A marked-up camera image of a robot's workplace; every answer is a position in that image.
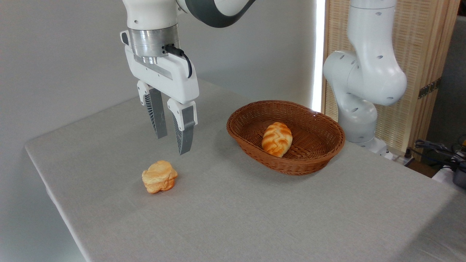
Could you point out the dark metal screen hinge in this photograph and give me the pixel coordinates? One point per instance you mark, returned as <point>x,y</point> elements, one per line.
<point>429,88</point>

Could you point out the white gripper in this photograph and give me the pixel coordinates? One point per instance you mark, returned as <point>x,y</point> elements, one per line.
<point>171,80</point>

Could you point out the white power strip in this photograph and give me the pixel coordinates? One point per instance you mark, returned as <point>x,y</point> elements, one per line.
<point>400,158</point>

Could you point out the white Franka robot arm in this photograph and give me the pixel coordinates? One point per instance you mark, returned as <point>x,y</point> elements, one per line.
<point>367,72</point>

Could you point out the brown oval wicker basket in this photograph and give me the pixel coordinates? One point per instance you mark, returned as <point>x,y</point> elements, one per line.
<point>313,145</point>

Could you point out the flaky layered bread piece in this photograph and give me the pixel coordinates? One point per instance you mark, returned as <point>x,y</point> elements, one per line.
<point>159,177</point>

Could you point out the bamboo folding screen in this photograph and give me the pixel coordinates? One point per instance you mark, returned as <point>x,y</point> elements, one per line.
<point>418,36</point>

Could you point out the braided glazed bread roll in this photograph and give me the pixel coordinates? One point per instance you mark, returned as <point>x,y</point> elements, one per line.
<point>277,140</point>

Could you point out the grey tablecloth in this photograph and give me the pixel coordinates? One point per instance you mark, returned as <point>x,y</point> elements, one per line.
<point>233,218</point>

